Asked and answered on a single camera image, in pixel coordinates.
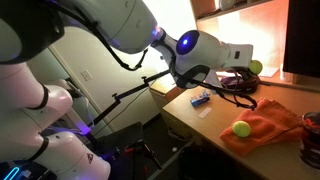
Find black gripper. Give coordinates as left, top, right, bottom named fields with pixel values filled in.
left=220, top=69, right=246, bottom=88

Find yellow tennis ball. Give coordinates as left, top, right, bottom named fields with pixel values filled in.
left=232, top=120, right=252, bottom=139
left=248, top=59, right=264, bottom=76

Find round dark-rimmed bowl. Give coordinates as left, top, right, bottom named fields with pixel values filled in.
left=238, top=75, right=262, bottom=95

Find white paper sheet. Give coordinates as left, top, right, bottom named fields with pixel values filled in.
left=258, top=66, right=280, bottom=78

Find blue band-aid box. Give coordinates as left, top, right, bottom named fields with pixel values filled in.
left=189, top=91, right=212, bottom=108

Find white tape strip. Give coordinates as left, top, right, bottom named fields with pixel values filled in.
left=198, top=106, right=213, bottom=119

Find wooden shelf unit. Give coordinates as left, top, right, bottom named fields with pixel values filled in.
left=190, top=0, right=291, bottom=81

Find orange towel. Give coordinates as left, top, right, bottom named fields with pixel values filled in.
left=219, top=97, right=306, bottom=158

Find wooden drawer unit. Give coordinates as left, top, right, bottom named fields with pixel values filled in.
left=148, top=77, right=188, bottom=109

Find white round vase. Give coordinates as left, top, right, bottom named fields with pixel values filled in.
left=218, top=0, right=249, bottom=11

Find black computer monitor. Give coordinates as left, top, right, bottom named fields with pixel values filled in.
left=282, top=0, right=320, bottom=79

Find black camera stand rods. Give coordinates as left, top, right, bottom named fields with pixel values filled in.
left=88, top=69, right=171, bottom=129

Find white wall switch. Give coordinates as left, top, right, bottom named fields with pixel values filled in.
left=80, top=69, right=93, bottom=82

